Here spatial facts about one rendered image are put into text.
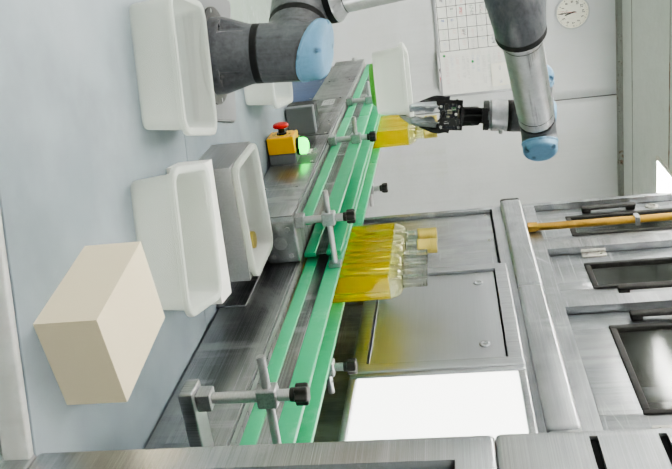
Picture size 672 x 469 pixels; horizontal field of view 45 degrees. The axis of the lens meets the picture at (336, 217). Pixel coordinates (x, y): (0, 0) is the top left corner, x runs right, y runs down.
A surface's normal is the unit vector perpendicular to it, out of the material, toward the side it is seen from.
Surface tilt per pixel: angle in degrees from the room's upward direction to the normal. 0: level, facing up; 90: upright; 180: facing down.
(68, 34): 0
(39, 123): 0
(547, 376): 90
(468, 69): 90
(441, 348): 90
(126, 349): 0
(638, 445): 90
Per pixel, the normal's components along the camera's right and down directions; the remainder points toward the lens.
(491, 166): -0.11, 0.37
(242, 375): -0.13, -0.93
